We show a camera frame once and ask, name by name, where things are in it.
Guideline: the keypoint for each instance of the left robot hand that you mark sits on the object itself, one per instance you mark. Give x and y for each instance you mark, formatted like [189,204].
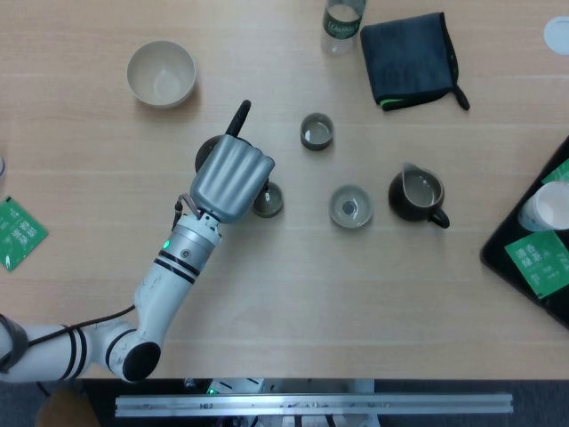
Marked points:
[231,178]

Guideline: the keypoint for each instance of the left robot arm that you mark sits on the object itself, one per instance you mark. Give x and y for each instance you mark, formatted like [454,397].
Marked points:
[164,289]

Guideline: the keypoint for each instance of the clear plastic water bottle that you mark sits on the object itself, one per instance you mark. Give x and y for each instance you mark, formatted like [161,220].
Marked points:
[340,31]

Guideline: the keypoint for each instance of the dark ceramic teacup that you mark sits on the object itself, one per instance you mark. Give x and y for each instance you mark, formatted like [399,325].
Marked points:
[316,131]
[271,202]

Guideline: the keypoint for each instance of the cream bowl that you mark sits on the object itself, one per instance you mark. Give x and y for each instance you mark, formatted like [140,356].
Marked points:
[151,66]

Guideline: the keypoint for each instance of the black ceramic pitcher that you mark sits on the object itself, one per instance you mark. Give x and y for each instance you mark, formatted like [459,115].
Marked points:
[404,209]

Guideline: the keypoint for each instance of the dark grey folded cloth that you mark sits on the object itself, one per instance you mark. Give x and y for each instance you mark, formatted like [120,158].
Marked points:
[404,58]

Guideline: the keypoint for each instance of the black tray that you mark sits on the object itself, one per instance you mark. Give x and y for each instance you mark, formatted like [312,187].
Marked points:
[502,253]

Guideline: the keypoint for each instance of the orange stool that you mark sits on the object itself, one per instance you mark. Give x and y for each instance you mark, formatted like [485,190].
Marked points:
[66,409]

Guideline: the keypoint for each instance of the white paper cup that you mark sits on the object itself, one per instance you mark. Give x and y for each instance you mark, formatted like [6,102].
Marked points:
[551,207]

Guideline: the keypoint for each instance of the aluminium rail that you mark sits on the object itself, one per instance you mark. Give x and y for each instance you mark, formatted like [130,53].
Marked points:
[311,402]

